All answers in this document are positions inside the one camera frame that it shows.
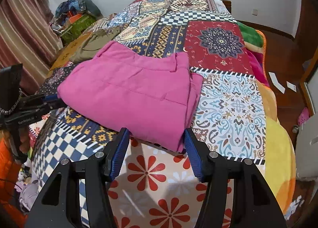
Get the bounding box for pink shorts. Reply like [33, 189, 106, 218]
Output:
[57, 41, 203, 152]

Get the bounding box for orange sleeve forearm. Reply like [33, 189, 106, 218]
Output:
[1, 138, 26, 227]

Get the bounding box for left hand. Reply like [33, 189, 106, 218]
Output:
[19, 126, 30, 154]

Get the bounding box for striped pink beige curtain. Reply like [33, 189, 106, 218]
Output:
[1, 0, 63, 94]

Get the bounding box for olive green folded pants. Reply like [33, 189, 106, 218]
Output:
[70, 26, 121, 64]

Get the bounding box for yellow orange plush blanket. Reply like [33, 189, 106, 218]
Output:
[238, 22, 296, 214]

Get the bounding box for pile of blue clothes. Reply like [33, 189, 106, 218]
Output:
[55, 0, 101, 19]

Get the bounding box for pink slipper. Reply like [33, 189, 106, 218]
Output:
[297, 107, 310, 126]

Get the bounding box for white paper on floor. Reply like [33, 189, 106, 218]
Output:
[269, 72, 285, 94]

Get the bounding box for small white paper scrap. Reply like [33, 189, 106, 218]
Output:
[286, 81, 297, 92]

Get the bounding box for white wall socket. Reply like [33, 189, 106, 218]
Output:
[252, 9, 258, 16]

